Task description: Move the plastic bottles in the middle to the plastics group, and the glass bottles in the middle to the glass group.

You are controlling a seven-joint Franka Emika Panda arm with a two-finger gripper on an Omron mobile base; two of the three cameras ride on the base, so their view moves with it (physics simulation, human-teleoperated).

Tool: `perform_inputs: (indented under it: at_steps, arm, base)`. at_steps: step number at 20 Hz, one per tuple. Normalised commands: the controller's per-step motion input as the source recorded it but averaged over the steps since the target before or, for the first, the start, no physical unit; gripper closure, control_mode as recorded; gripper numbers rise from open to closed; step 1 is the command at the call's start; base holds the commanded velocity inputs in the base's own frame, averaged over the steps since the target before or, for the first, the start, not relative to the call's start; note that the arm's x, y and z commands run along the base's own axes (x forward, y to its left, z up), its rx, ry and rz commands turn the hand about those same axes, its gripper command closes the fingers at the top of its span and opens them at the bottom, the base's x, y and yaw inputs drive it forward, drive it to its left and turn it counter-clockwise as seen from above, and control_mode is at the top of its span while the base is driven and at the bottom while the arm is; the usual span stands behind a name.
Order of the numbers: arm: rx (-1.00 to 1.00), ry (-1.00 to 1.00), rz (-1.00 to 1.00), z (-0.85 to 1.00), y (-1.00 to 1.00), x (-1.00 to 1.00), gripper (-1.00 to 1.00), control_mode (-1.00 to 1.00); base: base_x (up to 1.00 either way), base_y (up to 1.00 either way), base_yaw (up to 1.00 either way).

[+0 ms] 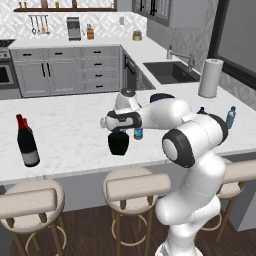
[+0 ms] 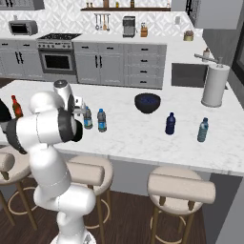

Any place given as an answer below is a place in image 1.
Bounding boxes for black wine bottle red cap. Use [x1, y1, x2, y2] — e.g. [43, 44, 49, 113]
[15, 113, 41, 168]

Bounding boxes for blue plastic water bottle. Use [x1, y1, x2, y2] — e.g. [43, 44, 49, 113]
[225, 105, 237, 130]

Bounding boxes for dark dishwasher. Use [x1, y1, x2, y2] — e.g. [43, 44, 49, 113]
[122, 49, 156, 93]

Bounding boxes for wooden knife block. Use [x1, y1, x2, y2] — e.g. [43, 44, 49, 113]
[85, 23, 96, 41]

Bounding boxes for white paper towel roll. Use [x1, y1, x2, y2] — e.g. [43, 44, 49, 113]
[198, 58, 225, 99]

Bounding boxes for hanging steel spoon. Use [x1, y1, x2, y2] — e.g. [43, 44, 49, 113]
[35, 15, 42, 36]

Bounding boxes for grey wall cupboards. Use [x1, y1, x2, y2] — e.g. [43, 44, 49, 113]
[131, 0, 220, 30]

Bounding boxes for grey toaster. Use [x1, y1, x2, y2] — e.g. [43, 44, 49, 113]
[65, 16, 83, 42]

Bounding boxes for beige wooden bar stool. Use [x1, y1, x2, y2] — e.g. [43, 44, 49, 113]
[199, 157, 256, 244]
[0, 179, 68, 256]
[102, 166, 173, 256]

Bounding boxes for grey base cupboards run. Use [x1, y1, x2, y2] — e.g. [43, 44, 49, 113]
[9, 44, 122, 99]

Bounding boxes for steel oven with hob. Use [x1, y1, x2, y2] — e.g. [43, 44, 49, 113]
[0, 38, 23, 101]

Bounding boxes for dark kitchen sink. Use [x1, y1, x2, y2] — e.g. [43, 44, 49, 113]
[143, 60, 201, 85]

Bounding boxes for dark wooden wall shelf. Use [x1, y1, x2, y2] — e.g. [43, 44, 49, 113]
[13, 7, 118, 13]

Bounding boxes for hanging steel ladle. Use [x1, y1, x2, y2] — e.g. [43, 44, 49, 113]
[30, 15, 37, 36]

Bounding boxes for steel tap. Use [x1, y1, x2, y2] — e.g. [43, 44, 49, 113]
[171, 49, 197, 73]

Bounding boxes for black framed window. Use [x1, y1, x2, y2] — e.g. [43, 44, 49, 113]
[207, 0, 256, 92]

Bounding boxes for clear plastic bottle teal label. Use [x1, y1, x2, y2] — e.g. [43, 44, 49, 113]
[133, 127, 145, 141]

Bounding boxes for hanging dark spatula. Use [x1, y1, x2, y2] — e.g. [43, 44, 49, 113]
[45, 15, 52, 36]

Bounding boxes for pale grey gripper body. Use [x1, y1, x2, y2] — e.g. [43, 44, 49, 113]
[114, 95, 143, 114]

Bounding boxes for tan round jar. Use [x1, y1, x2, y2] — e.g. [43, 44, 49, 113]
[132, 29, 144, 42]

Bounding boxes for hanging wooden spatula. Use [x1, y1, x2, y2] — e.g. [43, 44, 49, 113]
[40, 15, 47, 35]

